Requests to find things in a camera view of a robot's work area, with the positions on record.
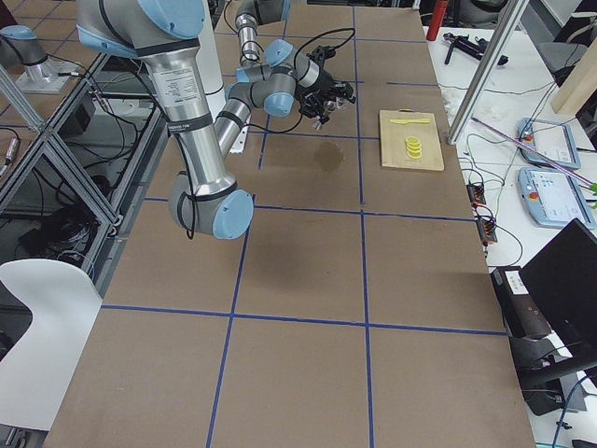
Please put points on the clear glass measuring cup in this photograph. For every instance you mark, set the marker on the clear glass measuring cup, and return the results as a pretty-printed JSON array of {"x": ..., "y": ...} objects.
[{"x": 336, "y": 104}]

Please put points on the steel double jigger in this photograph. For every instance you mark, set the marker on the steel double jigger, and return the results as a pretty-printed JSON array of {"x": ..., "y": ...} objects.
[{"x": 317, "y": 127}]

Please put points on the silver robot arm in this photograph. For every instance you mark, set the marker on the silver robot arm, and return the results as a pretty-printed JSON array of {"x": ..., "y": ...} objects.
[
  {"x": 165, "y": 36},
  {"x": 278, "y": 76}
]

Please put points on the bamboo cutting board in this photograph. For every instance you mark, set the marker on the bamboo cutting board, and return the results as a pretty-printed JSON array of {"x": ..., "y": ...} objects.
[{"x": 394, "y": 148}]

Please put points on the front lemon slice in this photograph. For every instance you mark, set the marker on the front lemon slice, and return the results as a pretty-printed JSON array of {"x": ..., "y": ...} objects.
[{"x": 414, "y": 155}]

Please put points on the red bottle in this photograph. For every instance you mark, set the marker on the red bottle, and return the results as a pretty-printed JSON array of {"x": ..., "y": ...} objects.
[{"x": 436, "y": 19}]

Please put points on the far blue teach pendant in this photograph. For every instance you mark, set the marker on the far blue teach pendant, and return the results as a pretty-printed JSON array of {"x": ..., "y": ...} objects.
[{"x": 548, "y": 139}]

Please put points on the blue teach pendant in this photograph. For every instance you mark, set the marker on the blue teach pendant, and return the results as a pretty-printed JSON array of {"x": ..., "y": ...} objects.
[
  {"x": 548, "y": 139},
  {"x": 553, "y": 199}
]

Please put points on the near blue teach pendant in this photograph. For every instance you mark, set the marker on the near blue teach pendant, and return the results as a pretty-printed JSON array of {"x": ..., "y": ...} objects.
[{"x": 553, "y": 199}]

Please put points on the black box device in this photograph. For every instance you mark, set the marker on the black box device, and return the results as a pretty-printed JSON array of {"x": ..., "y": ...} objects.
[{"x": 523, "y": 317}]

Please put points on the black monitor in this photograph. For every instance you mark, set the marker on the black monitor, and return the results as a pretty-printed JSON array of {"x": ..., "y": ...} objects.
[{"x": 561, "y": 279}]

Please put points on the white chair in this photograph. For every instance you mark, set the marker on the white chair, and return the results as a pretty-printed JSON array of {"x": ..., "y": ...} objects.
[{"x": 37, "y": 370}]

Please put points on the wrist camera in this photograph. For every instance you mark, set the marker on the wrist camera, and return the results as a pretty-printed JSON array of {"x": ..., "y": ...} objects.
[{"x": 321, "y": 54}]

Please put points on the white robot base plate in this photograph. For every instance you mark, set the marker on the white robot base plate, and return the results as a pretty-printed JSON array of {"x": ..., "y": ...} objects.
[{"x": 239, "y": 143}]

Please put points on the black handle tool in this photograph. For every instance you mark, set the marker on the black handle tool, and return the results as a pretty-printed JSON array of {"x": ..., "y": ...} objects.
[{"x": 476, "y": 48}]

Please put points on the aluminium frame post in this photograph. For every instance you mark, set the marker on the aluminium frame post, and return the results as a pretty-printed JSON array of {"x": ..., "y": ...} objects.
[{"x": 501, "y": 34}]

